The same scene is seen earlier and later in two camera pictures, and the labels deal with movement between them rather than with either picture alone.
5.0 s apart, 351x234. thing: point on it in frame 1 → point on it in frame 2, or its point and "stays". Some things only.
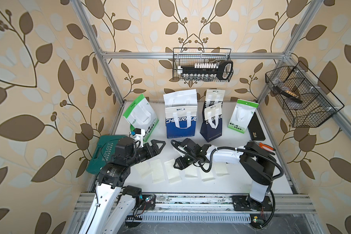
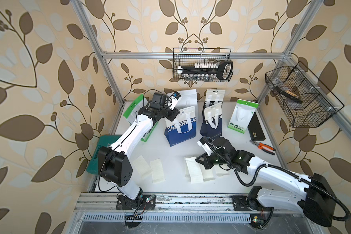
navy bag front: x=211 y=127 stays
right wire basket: x=305 y=102 stays
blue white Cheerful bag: x=181 y=121 stays
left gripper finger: x=158 y=145 → x=171 y=114
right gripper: x=180 y=163 → x=205 y=162
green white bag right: x=242 y=115 stays
